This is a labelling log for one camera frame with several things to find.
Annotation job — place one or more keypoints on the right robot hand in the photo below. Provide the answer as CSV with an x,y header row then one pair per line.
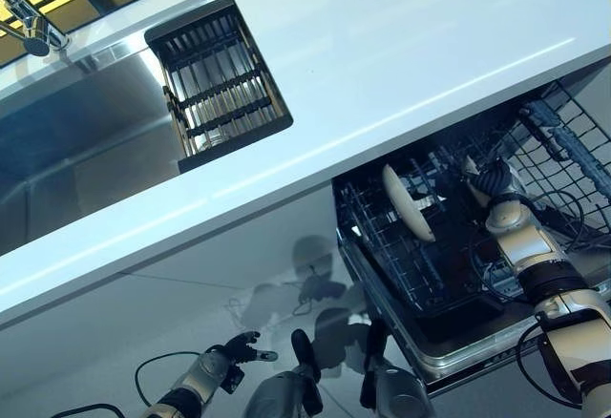
x,y
499,181

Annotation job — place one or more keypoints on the stainless steel sink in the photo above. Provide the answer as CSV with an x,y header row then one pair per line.
x,y
71,151

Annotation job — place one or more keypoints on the robot right leg gray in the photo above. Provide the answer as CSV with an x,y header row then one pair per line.
x,y
396,389

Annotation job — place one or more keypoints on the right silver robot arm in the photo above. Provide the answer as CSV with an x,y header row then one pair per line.
x,y
525,246

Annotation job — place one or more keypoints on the dishwasher door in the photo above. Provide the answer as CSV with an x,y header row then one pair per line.
x,y
458,361

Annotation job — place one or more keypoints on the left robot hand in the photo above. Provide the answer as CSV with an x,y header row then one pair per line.
x,y
243,349

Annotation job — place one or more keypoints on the black dish drying rack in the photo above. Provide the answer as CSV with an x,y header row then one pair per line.
x,y
281,117

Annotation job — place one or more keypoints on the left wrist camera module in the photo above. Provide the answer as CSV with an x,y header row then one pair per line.
x,y
233,380

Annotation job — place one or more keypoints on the robot left leg black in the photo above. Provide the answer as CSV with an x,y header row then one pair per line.
x,y
305,351

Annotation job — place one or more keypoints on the chrome kitchen faucet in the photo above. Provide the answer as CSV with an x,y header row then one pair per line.
x,y
40,31

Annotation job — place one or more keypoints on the narrow white cabinet door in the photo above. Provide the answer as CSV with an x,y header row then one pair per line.
x,y
95,341

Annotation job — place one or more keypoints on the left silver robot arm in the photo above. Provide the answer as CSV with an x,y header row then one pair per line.
x,y
200,375

